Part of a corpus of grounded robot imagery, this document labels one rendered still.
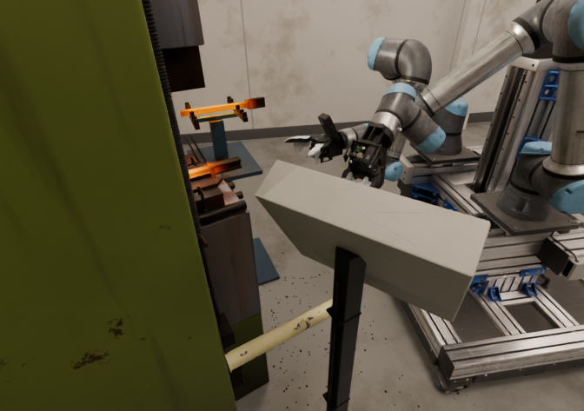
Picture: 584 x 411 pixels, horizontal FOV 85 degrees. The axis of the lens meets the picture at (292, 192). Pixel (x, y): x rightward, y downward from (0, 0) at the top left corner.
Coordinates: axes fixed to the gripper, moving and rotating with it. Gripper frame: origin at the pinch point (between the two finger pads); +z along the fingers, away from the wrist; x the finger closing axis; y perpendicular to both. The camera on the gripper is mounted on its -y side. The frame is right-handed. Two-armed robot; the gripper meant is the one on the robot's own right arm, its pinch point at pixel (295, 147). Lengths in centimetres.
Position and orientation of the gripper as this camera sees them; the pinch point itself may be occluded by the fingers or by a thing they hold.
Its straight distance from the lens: 112.2
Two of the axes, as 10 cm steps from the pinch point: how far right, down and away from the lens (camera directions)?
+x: -5.0, -4.4, 7.5
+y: 0.3, 8.5, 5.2
